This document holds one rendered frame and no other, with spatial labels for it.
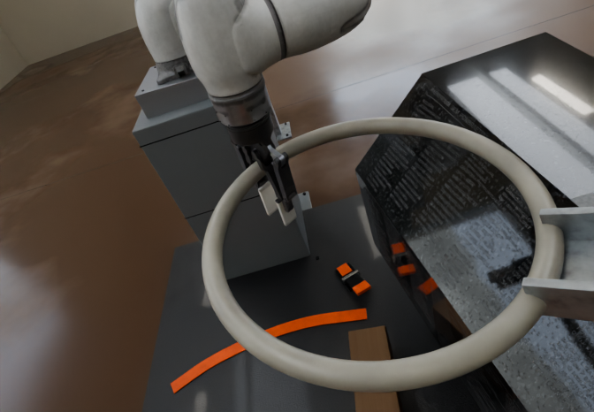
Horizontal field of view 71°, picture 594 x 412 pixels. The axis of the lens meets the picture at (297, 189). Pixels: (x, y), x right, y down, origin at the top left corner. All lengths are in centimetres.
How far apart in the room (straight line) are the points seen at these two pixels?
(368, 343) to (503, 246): 69
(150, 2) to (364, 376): 125
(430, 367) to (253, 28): 46
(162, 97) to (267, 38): 90
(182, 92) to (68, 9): 661
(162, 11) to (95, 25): 651
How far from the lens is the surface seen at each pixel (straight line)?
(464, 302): 84
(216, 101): 65
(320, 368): 48
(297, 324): 163
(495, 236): 83
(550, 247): 57
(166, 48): 148
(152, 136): 148
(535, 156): 85
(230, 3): 60
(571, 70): 111
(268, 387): 155
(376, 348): 138
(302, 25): 63
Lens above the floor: 132
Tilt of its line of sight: 37 degrees down
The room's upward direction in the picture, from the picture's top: 21 degrees counter-clockwise
